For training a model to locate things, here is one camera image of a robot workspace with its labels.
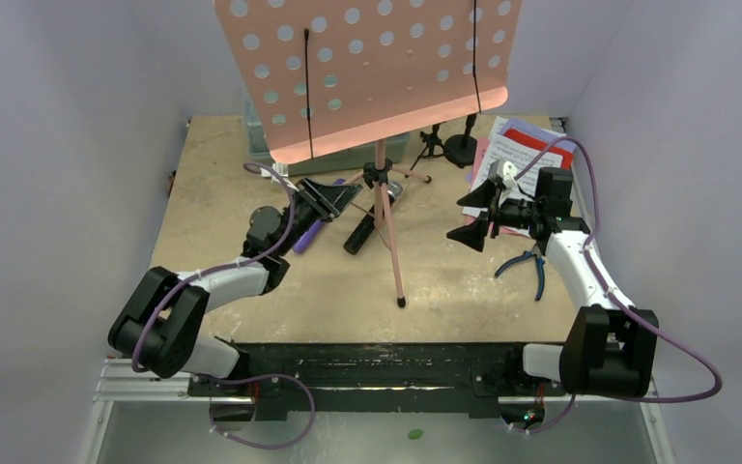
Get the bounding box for small green leaf piece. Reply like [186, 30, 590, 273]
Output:
[407, 429, 424, 440]

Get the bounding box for lavender sheet music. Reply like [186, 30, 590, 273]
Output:
[511, 118, 563, 138]

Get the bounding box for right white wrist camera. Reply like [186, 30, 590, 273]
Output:
[487, 159, 519, 207]

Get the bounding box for white sheet music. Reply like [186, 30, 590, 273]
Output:
[490, 136, 561, 201]
[487, 116, 513, 139]

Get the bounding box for purple toy microphone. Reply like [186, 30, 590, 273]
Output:
[292, 178, 345, 254]

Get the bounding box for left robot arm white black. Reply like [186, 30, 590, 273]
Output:
[107, 178, 362, 395]

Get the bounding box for black desktop mic stand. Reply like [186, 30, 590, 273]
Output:
[443, 113, 477, 168]

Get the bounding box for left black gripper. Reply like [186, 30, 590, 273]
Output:
[274, 177, 360, 256]

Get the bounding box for green plastic storage box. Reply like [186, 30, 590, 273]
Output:
[243, 94, 376, 176]

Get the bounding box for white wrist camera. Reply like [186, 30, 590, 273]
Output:
[272, 162, 298, 190]
[487, 159, 519, 207]

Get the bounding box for pink music stand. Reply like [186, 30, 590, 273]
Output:
[213, 0, 525, 310]

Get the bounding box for pink sheet music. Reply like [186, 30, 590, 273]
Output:
[469, 138, 494, 191]

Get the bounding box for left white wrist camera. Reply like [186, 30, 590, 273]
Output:
[272, 162, 298, 190]

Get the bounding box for black tripod mic stand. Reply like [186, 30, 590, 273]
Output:
[410, 123, 446, 170]

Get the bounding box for blue handled pliers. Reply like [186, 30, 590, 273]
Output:
[495, 247, 549, 303]

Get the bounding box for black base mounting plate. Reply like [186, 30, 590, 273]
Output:
[188, 342, 567, 427]

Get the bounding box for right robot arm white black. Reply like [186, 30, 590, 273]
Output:
[446, 161, 658, 398]

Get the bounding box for aluminium frame rail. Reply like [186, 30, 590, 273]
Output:
[93, 357, 662, 406]

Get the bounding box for black silver microphone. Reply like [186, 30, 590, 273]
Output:
[343, 181, 404, 255]

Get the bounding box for red sheet music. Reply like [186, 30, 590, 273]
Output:
[502, 128, 575, 169]

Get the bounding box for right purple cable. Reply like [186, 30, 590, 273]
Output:
[508, 135, 725, 437]

